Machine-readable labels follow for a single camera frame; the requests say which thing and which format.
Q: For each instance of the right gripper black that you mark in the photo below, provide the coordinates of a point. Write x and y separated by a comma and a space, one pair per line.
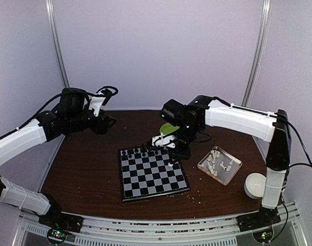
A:
179, 155

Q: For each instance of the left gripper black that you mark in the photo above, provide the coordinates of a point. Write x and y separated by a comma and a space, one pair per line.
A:
102, 126

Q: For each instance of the black white chessboard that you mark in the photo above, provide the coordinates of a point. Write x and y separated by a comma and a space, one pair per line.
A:
145, 173

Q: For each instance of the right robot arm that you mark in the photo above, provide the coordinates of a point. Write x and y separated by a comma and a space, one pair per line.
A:
212, 112

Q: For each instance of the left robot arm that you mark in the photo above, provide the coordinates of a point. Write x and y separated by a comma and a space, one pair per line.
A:
72, 110

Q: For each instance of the green plate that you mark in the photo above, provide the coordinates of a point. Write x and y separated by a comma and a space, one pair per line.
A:
168, 128

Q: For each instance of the metal wooden tray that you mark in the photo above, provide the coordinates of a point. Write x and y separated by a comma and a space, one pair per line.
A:
211, 165

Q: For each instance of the white piece in tray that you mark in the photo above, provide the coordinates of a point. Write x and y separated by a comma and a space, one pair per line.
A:
226, 168

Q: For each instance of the white bowl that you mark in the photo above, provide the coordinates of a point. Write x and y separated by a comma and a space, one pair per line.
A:
254, 185

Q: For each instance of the front aluminium rail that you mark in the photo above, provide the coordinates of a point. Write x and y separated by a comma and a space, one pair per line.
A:
219, 230

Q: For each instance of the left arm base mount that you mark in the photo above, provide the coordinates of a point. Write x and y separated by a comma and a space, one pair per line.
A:
63, 230

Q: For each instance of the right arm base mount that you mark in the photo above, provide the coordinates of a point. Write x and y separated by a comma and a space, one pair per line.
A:
261, 226

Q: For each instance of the left aluminium frame post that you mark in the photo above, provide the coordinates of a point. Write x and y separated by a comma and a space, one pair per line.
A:
56, 42

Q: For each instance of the aluminium frame post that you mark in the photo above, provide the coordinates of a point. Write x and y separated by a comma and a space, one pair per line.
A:
56, 42
259, 50

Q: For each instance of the right aluminium frame post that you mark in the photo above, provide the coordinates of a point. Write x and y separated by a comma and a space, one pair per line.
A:
259, 50

